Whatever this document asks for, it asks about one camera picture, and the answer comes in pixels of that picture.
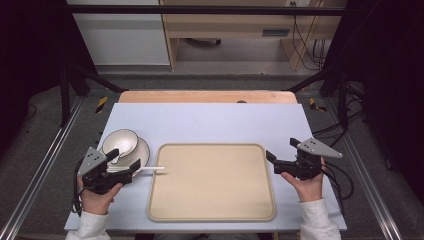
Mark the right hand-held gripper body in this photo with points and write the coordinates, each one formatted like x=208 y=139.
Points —
x=305 y=163

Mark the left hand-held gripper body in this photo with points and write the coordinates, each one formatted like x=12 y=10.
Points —
x=96 y=178

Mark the white chopsticks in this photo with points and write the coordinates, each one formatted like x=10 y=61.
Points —
x=151 y=168

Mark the person's left hand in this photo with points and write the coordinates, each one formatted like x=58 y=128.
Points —
x=96 y=201

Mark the person's right hand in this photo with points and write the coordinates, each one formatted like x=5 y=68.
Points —
x=308 y=188

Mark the white plate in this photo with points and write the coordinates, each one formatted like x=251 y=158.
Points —
x=141 y=153

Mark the white bowl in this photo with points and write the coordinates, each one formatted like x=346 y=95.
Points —
x=120 y=141

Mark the yellow black tape strip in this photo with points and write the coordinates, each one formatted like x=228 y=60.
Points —
x=101 y=104
x=315 y=105

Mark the black metal stand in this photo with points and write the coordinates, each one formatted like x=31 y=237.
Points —
x=342 y=100
x=65 y=96

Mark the beige tray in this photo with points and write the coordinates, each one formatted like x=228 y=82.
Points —
x=211 y=182

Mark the light blue table mat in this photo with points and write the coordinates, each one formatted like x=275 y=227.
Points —
x=206 y=123

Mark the wooden table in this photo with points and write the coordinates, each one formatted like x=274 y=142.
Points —
x=206 y=96

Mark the black curtain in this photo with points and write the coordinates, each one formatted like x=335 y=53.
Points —
x=390 y=83
x=30 y=56

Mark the white cabinet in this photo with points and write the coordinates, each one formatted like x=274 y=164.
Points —
x=123 y=36

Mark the wooden desk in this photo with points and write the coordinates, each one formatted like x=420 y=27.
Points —
x=233 y=25

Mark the black crossbar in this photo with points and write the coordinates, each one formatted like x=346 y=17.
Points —
x=206 y=10

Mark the aluminium rail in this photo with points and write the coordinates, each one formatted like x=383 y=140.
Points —
x=366 y=173
x=40 y=166

